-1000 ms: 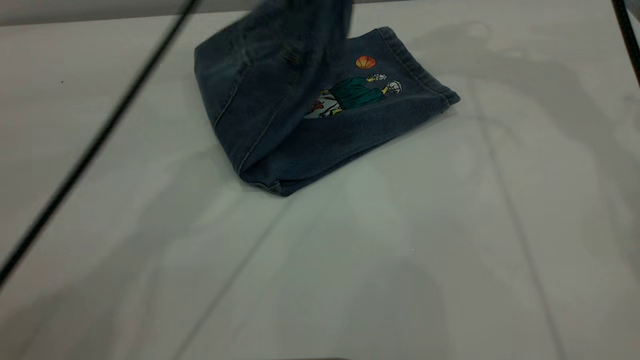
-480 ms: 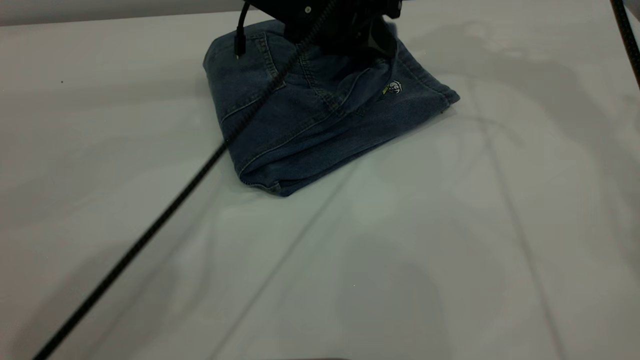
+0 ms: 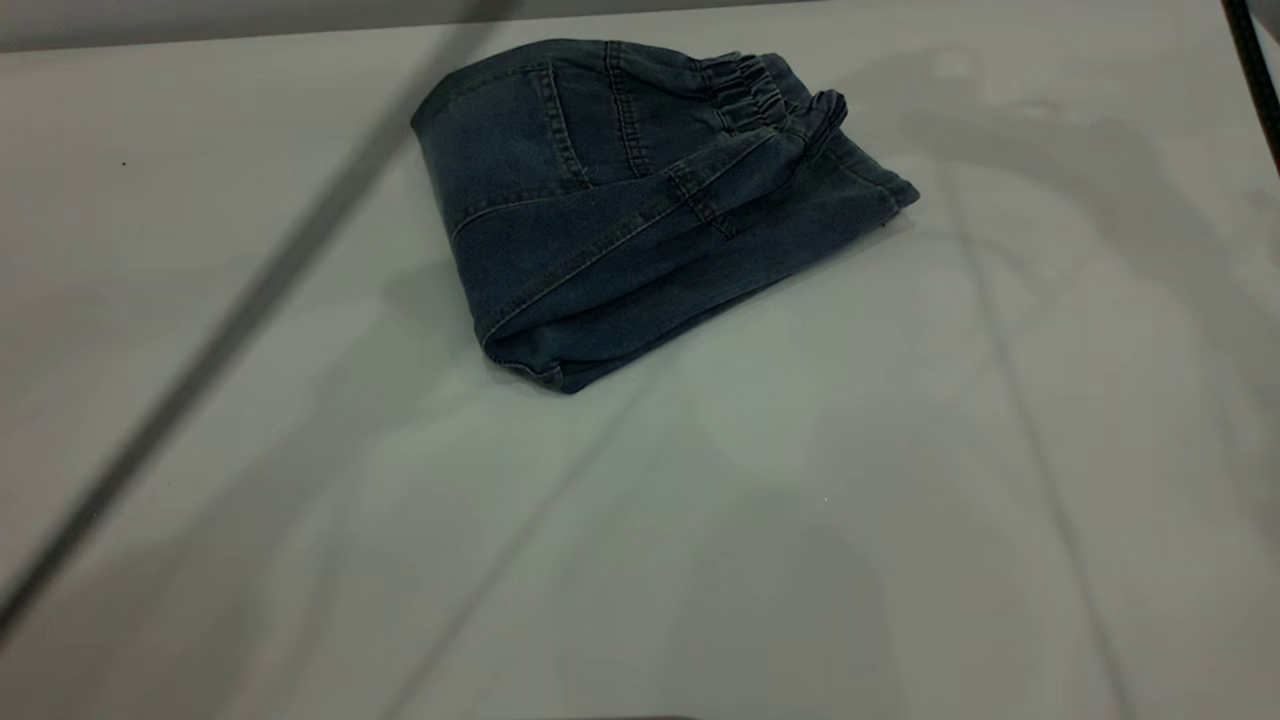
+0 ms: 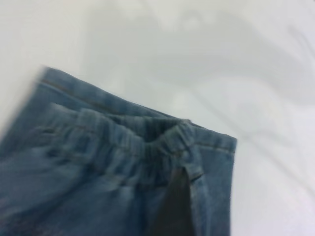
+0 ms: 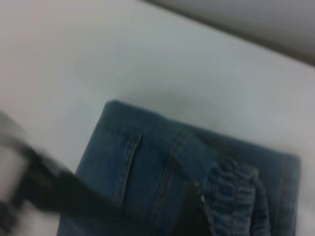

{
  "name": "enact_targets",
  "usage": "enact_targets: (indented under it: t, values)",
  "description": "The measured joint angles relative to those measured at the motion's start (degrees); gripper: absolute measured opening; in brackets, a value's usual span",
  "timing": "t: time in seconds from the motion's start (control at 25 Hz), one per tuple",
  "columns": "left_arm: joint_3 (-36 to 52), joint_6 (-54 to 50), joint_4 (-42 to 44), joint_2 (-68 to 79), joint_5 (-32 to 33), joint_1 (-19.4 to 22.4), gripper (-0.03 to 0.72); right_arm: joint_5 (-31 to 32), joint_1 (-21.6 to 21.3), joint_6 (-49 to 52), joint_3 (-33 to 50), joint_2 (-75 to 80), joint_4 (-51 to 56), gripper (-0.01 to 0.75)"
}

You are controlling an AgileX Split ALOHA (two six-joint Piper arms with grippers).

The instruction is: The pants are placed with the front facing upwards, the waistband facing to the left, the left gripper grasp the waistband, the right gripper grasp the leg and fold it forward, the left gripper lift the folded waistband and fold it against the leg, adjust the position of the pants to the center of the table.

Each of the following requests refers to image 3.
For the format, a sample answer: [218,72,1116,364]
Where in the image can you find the blue denim children's jeans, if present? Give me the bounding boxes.
[410,38,921,394]

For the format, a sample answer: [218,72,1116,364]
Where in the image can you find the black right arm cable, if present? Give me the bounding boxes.
[1222,0,1280,176]

